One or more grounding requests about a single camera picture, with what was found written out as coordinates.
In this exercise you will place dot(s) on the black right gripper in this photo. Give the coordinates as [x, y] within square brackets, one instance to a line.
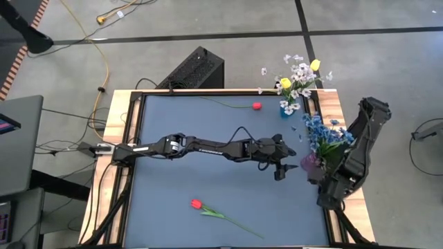
[330, 180]

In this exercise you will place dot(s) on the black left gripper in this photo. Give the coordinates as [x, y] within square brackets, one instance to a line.
[270, 151]

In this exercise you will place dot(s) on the purple glass vase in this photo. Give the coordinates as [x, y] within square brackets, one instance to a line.
[309, 162]

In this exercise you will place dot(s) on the blue artificial flower bunch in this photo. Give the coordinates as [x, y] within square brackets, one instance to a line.
[313, 124]
[342, 136]

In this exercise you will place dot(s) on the small white flower bunch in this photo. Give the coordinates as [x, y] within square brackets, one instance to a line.
[294, 94]

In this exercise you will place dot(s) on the yellow artificial tulip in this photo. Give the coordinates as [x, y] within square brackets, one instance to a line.
[286, 83]
[315, 64]

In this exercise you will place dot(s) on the large white flower bunch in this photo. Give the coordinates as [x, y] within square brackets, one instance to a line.
[302, 69]

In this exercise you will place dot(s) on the red tulip with leaves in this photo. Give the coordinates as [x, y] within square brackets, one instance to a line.
[196, 204]

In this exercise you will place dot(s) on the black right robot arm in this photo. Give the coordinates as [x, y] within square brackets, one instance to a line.
[363, 145]

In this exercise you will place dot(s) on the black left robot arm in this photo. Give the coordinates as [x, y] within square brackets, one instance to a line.
[207, 149]

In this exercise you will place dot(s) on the teal glass vase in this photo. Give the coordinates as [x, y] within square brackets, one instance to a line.
[284, 114]

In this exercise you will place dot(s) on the red tulip bare stem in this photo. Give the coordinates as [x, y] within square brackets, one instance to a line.
[256, 106]

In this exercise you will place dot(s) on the black computer tower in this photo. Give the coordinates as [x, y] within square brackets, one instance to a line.
[197, 69]

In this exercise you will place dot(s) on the grey stand foot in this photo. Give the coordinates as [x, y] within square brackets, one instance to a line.
[429, 133]

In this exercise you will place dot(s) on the silver mounting plate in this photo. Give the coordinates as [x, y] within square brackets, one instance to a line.
[102, 149]

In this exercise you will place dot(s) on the black desk base bar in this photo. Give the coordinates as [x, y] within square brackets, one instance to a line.
[59, 185]

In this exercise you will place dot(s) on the grey desk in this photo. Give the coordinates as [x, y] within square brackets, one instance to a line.
[24, 148]

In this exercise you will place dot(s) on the grey cabinet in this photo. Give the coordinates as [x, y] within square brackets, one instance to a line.
[27, 221]

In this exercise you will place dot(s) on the black stand pole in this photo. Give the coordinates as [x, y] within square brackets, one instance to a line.
[37, 41]

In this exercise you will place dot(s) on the black diagonal frame strut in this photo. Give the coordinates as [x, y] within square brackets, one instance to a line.
[349, 228]
[110, 211]

